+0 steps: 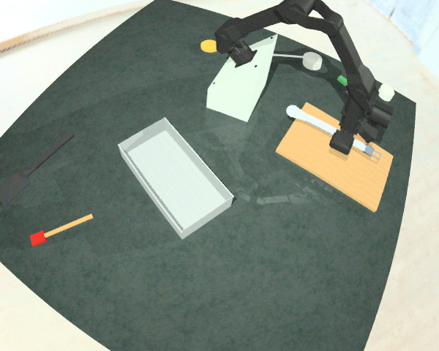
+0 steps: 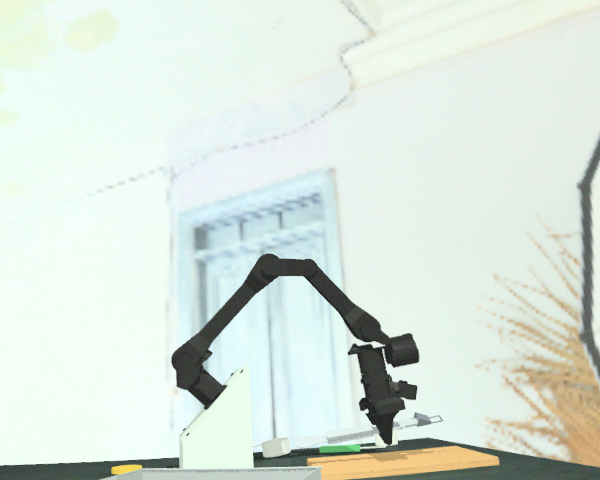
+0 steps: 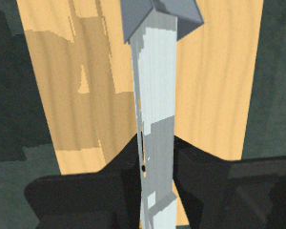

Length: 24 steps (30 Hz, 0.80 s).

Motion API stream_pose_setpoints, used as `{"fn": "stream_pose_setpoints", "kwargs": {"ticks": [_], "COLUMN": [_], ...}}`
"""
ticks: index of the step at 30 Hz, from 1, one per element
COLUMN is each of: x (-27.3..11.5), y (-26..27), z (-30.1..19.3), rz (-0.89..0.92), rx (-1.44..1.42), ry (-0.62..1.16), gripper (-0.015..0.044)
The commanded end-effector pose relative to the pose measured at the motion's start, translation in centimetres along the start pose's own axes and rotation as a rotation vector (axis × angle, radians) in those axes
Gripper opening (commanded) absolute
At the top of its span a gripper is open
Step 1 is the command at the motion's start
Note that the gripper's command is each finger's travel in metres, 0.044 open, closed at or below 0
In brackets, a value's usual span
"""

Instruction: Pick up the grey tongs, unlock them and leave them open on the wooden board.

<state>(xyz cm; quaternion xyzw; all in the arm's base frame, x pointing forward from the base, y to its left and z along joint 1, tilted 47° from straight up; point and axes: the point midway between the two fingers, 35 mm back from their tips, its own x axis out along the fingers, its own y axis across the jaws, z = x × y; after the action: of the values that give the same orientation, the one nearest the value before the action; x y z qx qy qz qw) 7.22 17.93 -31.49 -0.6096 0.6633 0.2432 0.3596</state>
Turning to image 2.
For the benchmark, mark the tan wooden board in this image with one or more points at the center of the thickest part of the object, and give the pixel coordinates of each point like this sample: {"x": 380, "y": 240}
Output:
{"x": 396, "y": 463}

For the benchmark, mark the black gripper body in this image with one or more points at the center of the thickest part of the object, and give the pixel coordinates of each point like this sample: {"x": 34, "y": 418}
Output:
{"x": 377, "y": 395}

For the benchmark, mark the white short cylinder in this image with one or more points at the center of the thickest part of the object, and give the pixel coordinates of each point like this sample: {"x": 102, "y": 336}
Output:
{"x": 379, "y": 441}

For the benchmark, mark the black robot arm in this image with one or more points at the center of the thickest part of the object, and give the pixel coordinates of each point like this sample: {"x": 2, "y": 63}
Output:
{"x": 399, "y": 351}

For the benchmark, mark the yellow flat disc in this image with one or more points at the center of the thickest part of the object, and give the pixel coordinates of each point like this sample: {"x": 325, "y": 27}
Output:
{"x": 124, "y": 469}

